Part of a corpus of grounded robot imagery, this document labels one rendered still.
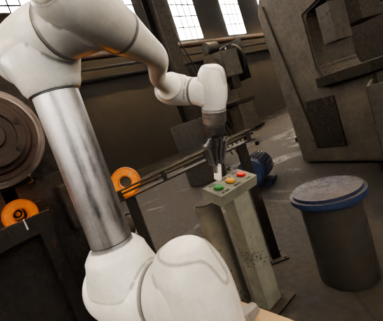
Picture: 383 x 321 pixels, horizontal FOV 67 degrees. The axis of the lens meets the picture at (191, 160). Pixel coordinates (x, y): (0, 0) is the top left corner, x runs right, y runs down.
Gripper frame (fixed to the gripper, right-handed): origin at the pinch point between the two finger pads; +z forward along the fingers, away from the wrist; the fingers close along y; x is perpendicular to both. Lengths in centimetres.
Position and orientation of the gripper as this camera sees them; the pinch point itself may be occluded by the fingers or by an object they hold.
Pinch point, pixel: (217, 171)
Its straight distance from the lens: 117.3
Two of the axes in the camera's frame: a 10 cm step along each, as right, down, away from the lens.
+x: 6.9, 2.3, -6.9
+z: 0.9, 9.1, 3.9
